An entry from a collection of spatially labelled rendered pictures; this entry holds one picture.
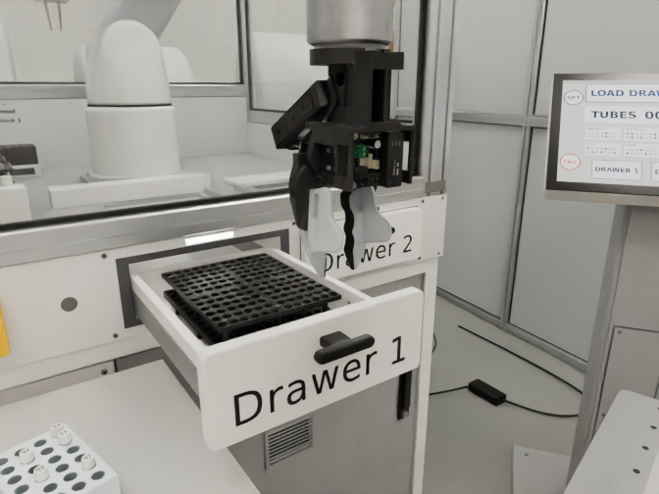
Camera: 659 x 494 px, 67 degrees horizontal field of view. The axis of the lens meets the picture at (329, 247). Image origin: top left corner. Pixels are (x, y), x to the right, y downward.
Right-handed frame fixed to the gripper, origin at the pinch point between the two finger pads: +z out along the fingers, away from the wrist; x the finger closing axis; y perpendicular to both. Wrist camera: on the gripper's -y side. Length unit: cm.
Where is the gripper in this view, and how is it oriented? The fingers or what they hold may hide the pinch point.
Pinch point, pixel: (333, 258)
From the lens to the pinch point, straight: 51.9
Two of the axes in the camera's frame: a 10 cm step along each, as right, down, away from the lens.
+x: 8.2, -1.7, 5.4
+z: -0.1, 9.5, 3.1
